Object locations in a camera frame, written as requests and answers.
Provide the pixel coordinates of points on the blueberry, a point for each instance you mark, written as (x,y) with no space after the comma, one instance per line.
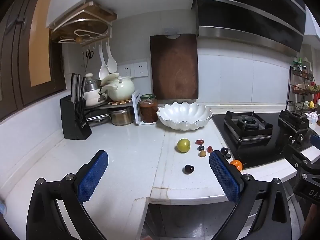
(201,148)
(227,156)

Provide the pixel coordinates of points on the white wall socket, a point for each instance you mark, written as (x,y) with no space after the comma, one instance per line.
(125,70)
(140,69)

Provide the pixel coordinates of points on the cream ceramic pot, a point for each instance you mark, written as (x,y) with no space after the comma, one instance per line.
(121,88)

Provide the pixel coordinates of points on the white scalloped bowl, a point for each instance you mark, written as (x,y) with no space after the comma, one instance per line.
(185,116)

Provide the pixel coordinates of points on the wooden cutting board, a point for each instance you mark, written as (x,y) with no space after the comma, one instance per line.
(175,67)

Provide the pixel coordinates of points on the black range hood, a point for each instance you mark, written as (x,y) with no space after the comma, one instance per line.
(250,12)

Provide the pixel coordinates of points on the small yellow fruit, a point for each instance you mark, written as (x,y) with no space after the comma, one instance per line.
(202,153)

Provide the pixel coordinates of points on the brown wooden door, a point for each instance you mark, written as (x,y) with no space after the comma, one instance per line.
(15,55)

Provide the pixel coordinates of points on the steel pot with lid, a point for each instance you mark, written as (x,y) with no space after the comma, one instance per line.
(92,83)

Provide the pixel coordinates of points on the silver stove knob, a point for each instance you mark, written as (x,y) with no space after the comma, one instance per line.
(300,137)
(291,139)

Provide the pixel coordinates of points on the white spoon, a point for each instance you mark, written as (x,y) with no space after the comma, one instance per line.
(103,71)
(111,62)

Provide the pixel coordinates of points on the black gas stove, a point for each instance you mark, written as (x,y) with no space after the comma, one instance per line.
(252,152)

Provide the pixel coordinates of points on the red sauce bottle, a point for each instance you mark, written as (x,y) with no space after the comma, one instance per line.
(317,101)

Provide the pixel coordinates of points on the person's right forearm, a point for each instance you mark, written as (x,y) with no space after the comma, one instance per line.
(311,221)

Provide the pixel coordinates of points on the black knife block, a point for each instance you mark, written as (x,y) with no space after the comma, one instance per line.
(73,122)

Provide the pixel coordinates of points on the red cherry tomato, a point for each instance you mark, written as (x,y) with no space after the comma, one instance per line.
(210,149)

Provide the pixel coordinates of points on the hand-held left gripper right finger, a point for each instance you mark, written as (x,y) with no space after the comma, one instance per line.
(223,177)

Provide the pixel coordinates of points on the steel container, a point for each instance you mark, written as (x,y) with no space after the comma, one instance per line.
(122,117)

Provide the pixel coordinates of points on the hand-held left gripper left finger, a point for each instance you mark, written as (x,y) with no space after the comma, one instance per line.
(92,177)

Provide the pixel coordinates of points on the black burner grate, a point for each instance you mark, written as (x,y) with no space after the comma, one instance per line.
(293,121)
(247,128)

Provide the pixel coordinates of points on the black scissors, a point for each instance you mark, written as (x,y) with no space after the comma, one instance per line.
(89,54)

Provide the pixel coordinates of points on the small orange mandarin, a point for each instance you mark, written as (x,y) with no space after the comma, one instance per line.
(236,165)

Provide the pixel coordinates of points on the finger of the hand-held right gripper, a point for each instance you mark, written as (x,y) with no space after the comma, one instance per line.
(296,155)
(315,139)

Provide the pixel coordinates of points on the green plum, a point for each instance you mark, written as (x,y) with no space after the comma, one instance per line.
(184,145)

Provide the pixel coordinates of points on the woven trivet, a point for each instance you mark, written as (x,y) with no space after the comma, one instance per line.
(120,102)

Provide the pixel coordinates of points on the white pot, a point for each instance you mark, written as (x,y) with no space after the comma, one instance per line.
(93,99)

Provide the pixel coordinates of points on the glass jar green lid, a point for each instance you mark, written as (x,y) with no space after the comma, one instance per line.
(148,111)

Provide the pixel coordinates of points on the white shelf rack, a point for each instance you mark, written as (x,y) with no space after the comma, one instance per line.
(135,108)

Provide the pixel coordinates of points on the red grape tomato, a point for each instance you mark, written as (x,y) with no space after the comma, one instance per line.
(199,141)

